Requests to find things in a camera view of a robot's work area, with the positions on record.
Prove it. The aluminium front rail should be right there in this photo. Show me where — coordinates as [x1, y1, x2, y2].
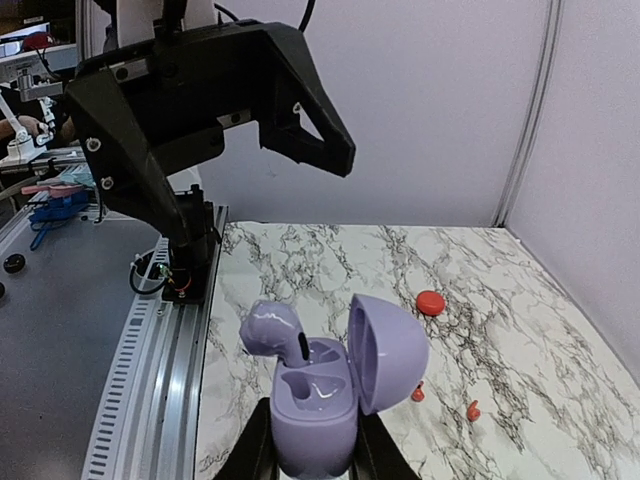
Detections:
[79, 204, 231, 480]

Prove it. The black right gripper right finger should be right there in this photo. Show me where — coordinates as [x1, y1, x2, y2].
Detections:
[349, 412, 415, 480]

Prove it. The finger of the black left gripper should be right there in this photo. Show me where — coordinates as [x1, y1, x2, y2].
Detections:
[257, 24, 356, 178]
[65, 71, 194, 248]

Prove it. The red earbud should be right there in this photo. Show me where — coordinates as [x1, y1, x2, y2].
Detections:
[411, 381, 425, 402]
[466, 400, 481, 422]

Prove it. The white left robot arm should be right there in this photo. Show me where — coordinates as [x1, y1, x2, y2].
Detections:
[65, 1, 356, 247]

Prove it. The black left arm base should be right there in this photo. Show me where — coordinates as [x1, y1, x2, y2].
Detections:
[162, 184, 222, 305]

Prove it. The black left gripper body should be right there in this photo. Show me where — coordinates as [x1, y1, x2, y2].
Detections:
[75, 20, 282, 170]

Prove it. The purple charging case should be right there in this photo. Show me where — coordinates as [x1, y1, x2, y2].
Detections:
[270, 294, 430, 479]

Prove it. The purple earbud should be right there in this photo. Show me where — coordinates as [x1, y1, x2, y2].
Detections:
[239, 300, 310, 368]

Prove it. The aluminium corner post right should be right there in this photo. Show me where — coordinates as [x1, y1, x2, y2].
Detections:
[491, 0, 566, 228]

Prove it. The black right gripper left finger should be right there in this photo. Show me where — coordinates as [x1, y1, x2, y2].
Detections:
[214, 399, 278, 480]

